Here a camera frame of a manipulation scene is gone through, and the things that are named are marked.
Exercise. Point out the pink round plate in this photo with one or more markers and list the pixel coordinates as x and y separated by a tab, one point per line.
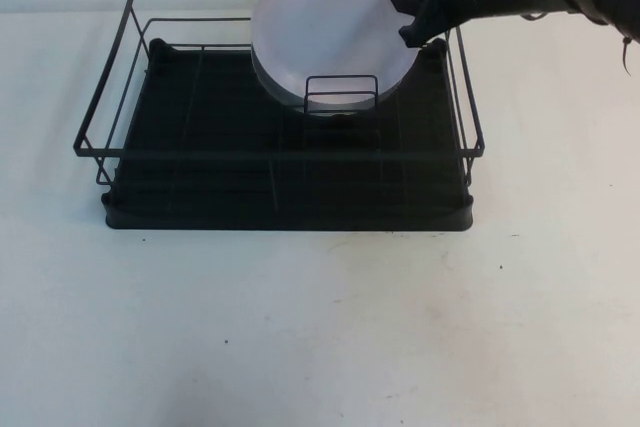
325	22

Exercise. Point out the grey-blue round plate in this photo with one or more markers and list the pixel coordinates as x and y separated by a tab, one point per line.
270	82

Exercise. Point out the black plastic drain tray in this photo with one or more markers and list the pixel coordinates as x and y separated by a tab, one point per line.
225	202

